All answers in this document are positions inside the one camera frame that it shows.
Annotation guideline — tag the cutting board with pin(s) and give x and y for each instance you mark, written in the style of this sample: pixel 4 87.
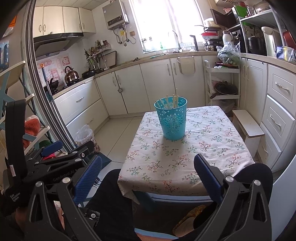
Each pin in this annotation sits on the cutting board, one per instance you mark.
pixel 109 59

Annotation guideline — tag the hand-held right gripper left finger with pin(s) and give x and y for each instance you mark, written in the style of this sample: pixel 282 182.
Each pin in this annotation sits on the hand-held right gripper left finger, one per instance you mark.
pixel 89 178

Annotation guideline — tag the white electric water boiler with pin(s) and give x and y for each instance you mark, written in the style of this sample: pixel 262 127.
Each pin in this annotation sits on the white electric water boiler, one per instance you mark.
pixel 269 41

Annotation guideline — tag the steel kettle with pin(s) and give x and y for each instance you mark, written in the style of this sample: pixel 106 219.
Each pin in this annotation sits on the steel kettle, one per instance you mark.
pixel 71 75

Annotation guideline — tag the black wok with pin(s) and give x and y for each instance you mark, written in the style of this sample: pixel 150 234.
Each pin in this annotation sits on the black wok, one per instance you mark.
pixel 52 85

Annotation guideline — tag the white pot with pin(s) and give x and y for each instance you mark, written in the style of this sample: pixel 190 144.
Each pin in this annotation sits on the white pot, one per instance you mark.
pixel 209 23

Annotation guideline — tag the wall outlet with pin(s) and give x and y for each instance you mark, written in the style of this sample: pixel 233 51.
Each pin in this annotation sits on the wall outlet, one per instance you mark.
pixel 132 33

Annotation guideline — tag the trash bin with plastic liner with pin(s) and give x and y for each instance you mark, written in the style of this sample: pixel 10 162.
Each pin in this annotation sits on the trash bin with plastic liner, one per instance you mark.
pixel 85 136

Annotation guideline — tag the blue box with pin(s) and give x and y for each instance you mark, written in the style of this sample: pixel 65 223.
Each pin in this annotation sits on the blue box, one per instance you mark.
pixel 280 52

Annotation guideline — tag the dark pot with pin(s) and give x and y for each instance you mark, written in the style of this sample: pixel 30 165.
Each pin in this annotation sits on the dark pot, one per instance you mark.
pixel 225 89

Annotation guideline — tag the microwave oven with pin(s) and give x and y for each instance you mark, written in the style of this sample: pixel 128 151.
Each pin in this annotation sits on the microwave oven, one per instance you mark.
pixel 225 19

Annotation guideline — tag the orange plush slippers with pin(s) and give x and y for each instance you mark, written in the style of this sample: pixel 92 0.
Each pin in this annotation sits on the orange plush slippers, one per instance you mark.
pixel 32 126

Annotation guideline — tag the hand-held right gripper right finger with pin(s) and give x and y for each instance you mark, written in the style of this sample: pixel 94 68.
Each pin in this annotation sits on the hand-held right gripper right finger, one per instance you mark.
pixel 208 177

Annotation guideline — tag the mug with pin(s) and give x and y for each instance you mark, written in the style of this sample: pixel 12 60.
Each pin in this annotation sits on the mug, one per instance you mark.
pixel 208 48

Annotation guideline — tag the teal perforated plastic basket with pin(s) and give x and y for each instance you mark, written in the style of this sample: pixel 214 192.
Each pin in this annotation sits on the teal perforated plastic basket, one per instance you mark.
pixel 172 125

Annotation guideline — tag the wall utensil rack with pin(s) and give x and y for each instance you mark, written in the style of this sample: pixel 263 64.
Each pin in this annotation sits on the wall utensil rack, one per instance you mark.
pixel 94 54

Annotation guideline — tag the range hood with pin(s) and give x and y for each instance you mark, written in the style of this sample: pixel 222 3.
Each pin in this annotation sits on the range hood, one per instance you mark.
pixel 53 44

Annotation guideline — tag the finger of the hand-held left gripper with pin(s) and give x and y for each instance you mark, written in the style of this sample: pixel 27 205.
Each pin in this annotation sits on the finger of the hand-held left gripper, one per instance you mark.
pixel 52 149
pixel 81 153

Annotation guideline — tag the black tap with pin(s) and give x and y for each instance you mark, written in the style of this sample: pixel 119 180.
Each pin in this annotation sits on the black tap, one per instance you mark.
pixel 195 42

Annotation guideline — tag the patterned slipper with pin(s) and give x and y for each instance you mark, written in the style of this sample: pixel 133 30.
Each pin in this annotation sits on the patterned slipper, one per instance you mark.
pixel 187 217

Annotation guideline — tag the white storage cart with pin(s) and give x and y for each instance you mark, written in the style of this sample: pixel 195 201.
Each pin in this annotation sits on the white storage cart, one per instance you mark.
pixel 227 70

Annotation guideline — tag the white shoe rack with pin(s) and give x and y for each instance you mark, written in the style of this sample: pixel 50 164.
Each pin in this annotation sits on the white shoe rack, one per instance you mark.
pixel 13 69

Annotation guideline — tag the sliding door frame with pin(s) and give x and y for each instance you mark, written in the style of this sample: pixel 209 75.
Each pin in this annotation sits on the sliding door frame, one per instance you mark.
pixel 34 69

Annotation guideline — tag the bundle of wooden chopsticks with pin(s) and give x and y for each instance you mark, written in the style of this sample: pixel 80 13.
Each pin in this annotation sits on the bundle of wooden chopsticks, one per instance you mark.
pixel 176 97

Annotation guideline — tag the black frying pan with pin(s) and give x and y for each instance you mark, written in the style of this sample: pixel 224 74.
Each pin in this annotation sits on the black frying pan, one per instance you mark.
pixel 90 73

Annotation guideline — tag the floral tablecloth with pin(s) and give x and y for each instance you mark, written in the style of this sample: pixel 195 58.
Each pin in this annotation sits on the floral tablecloth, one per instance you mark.
pixel 173 153

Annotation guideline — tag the chrome sink faucet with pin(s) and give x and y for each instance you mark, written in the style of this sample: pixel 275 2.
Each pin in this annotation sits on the chrome sink faucet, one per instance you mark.
pixel 179 41

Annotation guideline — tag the white wall cabinets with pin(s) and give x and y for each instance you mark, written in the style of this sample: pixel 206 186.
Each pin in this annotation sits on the white wall cabinets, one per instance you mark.
pixel 60 20

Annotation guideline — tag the black rice cooker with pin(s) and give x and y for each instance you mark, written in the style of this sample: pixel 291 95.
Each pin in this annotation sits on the black rice cooker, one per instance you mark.
pixel 255 45

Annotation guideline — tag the pink backsplash sticker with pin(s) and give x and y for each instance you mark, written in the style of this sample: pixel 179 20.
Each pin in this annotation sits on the pink backsplash sticker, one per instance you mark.
pixel 55 67

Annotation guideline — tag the white metal shelf rack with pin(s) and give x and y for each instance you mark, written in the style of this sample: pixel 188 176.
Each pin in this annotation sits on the white metal shelf rack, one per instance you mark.
pixel 259 16

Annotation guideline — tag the white thermos jug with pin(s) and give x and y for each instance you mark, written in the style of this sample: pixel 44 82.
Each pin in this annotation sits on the white thermos jug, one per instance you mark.
pixel 227 38

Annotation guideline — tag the white hanging bin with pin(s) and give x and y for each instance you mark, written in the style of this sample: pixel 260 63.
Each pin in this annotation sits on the white hanging bin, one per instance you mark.
pixel 186 66

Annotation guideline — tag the red and green shoes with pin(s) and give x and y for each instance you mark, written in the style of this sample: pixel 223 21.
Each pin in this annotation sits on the red and green shoes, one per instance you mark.
pixel 45 144

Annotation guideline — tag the white base cabinet with doors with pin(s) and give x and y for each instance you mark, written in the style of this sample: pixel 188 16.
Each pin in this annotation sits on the white base cabinet with doors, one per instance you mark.
pixel 152 85

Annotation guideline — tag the kitchen window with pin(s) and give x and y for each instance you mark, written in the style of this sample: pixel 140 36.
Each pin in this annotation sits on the kitchen window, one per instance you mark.
pixel 166 23

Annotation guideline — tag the green plastic board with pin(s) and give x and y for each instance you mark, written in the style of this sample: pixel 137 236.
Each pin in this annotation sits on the green plastic board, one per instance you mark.
pixel 241 11

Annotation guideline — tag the person's left hand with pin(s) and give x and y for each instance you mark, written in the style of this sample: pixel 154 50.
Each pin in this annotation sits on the person's left hand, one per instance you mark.
pixel 23 219

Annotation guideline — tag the white base cabinet with wide drawers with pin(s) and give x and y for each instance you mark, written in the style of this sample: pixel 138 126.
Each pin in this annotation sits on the white base cabinet with wide drawers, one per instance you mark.
pixel 78 106

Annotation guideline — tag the white stool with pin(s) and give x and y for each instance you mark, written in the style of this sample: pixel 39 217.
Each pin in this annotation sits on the white stool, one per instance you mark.
pixel 248 125

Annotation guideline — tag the dish rack with bowls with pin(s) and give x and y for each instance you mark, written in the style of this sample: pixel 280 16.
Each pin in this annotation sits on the dish rack with bowls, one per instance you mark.
pixel 210 36

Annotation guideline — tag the wall-mounted water heater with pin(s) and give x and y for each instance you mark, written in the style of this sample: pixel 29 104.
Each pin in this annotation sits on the wall-mounted water heater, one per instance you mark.
pixel 114 14

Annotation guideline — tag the plastic bag of vegetables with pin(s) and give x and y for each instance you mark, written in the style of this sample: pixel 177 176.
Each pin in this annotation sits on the plastic bag of vegetables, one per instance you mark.
pixel 229 56

